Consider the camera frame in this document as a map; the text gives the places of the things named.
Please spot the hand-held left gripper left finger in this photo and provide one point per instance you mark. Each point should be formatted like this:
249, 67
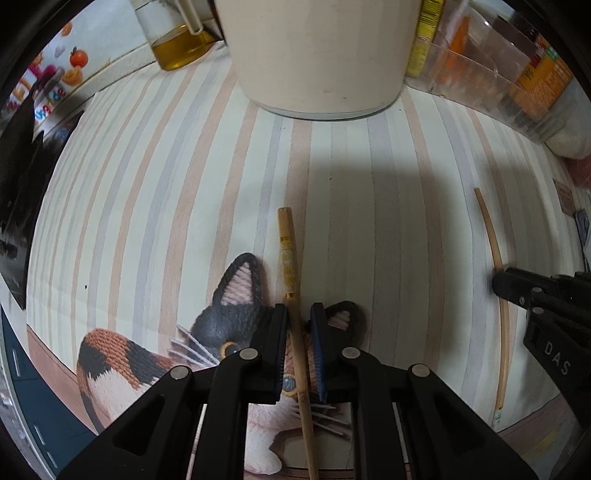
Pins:
279, 355

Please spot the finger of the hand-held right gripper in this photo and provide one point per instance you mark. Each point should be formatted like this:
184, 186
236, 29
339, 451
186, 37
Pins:
510, 286

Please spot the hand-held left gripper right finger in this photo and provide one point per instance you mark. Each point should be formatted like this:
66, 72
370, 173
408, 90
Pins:
317, 355

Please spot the light bamboo chopstick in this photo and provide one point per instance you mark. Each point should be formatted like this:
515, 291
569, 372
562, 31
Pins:
504, 350

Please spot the wooden chopstick with gold bands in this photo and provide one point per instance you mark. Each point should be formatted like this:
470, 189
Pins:
288, 258

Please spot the beige utensil holder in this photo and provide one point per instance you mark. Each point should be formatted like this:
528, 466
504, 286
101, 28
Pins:
318, 55

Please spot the dark blue small object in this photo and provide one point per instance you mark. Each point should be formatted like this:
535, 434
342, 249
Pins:
584, 226

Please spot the small brown tag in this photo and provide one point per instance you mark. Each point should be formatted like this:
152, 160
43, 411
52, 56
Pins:
563, 196

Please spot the red bag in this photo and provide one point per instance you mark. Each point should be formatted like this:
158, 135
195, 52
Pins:
581, 173

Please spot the white plastic bag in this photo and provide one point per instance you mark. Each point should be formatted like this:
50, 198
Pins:
572, 138

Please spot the striped cat print mat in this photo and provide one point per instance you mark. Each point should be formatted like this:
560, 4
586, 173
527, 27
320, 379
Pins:
138, 207

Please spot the orange printed packet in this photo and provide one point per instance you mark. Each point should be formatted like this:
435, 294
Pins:
549, 78

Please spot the clear plastic organizer box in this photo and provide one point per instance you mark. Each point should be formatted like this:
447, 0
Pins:
471, 78

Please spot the dark blue mat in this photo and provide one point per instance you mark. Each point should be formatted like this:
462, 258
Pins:
37, 383

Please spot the brown packet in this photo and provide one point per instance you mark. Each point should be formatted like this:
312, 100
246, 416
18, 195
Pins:
515, 39

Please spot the small orange sachet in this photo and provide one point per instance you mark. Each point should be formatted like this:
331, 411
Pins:
459, 34

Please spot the bottle with yellow label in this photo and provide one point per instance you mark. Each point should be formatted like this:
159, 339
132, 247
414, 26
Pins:
427, 27

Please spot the black appliance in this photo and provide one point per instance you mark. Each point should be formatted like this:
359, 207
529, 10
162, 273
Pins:
18, 184

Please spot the glass oil bottle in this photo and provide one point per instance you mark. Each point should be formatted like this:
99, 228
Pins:
178, 50

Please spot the colourful letter magnets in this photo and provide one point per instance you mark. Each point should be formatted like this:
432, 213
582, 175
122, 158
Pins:
48, 104

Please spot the orange slice magnet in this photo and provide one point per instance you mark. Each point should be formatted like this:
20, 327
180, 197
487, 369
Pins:
72, 76

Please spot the orange fruit magnet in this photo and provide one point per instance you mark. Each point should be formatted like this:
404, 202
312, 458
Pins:
78, 57

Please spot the pink magnet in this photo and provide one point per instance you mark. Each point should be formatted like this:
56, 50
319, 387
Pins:
46, 74

